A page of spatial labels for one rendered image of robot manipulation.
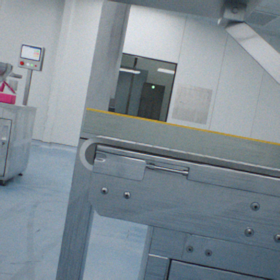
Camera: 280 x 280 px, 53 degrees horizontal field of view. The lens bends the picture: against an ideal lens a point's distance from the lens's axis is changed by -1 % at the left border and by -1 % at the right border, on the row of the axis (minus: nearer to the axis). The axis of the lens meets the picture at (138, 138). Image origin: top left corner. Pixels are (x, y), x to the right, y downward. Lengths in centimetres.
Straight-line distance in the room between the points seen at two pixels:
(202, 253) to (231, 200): 11
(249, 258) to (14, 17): 582
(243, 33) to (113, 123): 21
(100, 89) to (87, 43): 494
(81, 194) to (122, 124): 36
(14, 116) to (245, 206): 250
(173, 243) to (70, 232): 35
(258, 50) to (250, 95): 557
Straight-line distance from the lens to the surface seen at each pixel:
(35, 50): 317
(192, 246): 47
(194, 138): 38
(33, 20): 591
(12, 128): 277
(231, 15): 42
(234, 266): 49
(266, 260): 50
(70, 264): 78
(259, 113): 605
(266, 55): 40
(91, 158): 40
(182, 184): 40
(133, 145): 40
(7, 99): 280
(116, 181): 40
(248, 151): 40
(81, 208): 72
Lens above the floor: 84
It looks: 4 degrees down
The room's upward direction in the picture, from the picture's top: 10 degrees clockwise
